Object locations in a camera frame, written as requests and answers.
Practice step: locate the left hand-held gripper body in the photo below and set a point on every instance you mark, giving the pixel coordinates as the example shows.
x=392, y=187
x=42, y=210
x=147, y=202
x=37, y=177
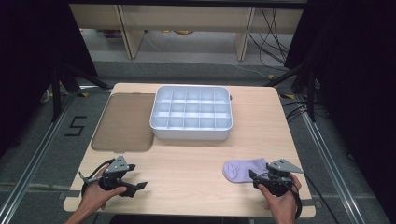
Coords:
x=115, y=169

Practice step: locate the light purple sock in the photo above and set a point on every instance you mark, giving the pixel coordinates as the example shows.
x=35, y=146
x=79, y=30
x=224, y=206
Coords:
x=239, y=171

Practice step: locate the translucent brown plastic lid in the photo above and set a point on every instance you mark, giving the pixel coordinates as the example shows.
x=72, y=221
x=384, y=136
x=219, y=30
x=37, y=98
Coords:
x=124, y=124

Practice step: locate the white divided storage box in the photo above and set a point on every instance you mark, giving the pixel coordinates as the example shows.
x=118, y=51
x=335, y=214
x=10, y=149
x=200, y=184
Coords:
x=186, y=134

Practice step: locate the aluminium floor rail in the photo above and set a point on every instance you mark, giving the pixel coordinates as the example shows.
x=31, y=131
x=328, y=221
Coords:
x=330, y=161
x=34, y=161

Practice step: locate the person's left hand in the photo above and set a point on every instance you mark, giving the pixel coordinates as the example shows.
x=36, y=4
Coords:
x=96, y=197

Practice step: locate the person's dark clothing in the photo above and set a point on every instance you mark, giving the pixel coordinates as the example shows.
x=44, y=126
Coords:
x=171, y=219

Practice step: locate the light wooden shelf unit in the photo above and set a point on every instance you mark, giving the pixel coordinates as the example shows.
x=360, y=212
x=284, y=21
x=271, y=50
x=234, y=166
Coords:
x=186, y=15

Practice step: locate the person's right hand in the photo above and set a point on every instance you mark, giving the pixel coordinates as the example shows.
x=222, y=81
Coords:
x=281, y=206

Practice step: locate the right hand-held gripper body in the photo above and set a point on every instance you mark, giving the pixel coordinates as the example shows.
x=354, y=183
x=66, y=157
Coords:
x=281, y=177

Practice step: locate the yellow tape marker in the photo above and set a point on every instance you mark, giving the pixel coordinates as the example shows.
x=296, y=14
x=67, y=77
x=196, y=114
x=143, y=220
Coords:
x=82, y=94
x=289, y=96
x=271, y=76

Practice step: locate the black metal stand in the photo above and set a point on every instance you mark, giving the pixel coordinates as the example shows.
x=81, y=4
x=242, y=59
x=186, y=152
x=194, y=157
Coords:
x=56, y=93
x=311, y=93

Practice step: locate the black curtain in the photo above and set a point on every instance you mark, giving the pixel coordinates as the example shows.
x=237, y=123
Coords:
x=31, y=62
x=358, y=77

